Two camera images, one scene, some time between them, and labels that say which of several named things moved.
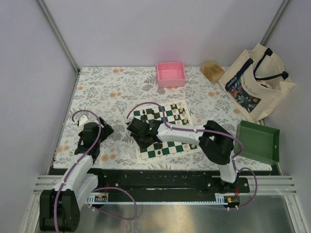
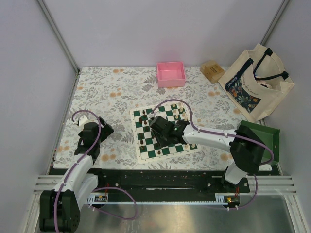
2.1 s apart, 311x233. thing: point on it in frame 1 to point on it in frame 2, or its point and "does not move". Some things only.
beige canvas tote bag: (256, 82) does not move
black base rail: (169, 181) does not move
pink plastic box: (170, 74) does not move
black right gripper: (141, 145) to (160, 142)
